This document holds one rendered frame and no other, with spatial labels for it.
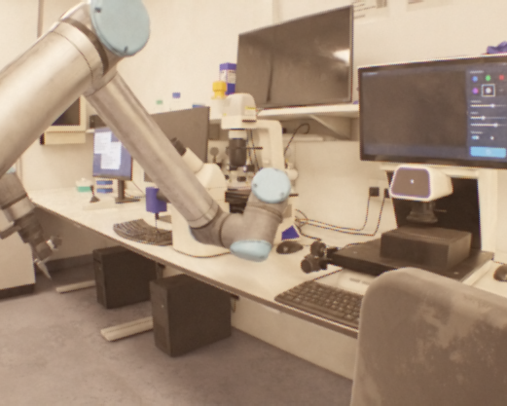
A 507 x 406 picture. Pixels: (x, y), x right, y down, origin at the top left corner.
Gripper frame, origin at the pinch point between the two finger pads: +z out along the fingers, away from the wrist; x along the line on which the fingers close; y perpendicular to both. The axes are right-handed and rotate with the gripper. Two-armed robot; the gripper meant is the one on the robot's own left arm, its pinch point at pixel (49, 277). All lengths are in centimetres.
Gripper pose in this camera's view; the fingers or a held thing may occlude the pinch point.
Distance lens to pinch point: 132.2
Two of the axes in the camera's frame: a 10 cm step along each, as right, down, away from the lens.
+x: -6.4, 0.1, 7.7
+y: 6.7, -4.8, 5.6
